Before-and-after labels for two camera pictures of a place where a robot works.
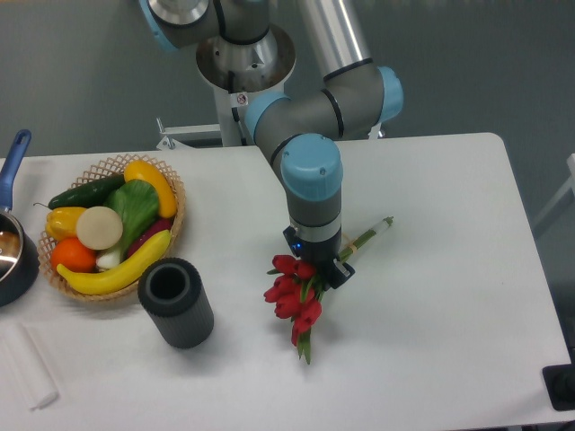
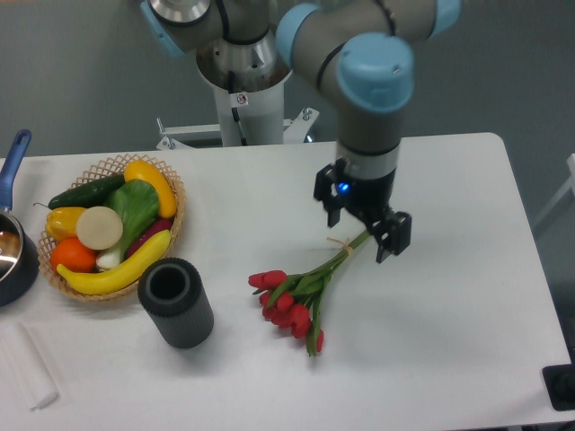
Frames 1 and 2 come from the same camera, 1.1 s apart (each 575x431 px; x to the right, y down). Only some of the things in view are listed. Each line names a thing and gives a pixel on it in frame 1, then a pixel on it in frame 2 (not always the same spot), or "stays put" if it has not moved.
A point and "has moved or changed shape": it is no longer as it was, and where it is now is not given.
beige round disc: x=99 y=228 stays put
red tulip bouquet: x=296 y=292 has moved or changed shape
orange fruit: x=74 y=256 stays put
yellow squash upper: x=140 y=170 stays put
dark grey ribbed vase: x=172 y=291 stays put
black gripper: x=321 y=254 -> x=366 y=199
